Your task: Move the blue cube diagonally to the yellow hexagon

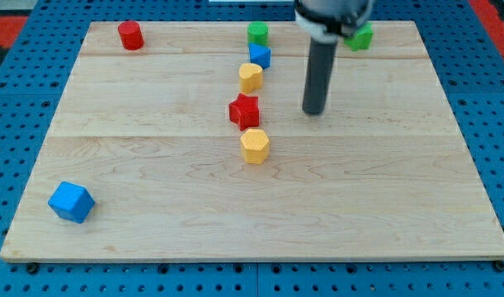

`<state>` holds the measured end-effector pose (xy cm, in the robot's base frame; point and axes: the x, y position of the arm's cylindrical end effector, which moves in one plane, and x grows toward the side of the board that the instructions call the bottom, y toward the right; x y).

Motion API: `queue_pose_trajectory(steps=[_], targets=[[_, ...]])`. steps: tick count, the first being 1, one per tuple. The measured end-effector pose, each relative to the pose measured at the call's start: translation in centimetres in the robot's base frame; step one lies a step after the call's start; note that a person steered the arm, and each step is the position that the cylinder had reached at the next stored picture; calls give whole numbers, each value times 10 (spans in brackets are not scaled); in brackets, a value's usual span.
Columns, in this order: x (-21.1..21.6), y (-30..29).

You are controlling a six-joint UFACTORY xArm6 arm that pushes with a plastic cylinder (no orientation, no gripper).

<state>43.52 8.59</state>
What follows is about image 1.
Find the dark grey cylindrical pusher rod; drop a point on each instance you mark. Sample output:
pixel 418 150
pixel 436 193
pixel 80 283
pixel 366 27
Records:
pixel 319 71

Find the yellow hexagon block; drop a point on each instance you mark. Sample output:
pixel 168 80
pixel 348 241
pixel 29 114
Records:
pixel 255 146

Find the blue cube block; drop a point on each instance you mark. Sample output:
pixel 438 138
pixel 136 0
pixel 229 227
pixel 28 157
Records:
pixel 71 202

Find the green star block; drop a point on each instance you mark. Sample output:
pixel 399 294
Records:
pixel 362 39

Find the blue triangle block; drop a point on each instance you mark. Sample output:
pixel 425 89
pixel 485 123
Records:
pixel 260 55

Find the green cylinder block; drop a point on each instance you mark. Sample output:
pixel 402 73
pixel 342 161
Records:
pixel 258 33

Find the yellow heart block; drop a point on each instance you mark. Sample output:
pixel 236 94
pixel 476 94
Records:
pixel 250 77

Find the red star block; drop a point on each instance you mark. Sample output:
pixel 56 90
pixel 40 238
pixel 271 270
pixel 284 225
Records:
pixel 244 111

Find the light wooden board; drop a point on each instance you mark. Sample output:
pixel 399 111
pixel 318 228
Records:
pixel 383 175

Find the red cylinder block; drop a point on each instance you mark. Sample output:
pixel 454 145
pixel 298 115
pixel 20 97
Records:
pixel 131 35

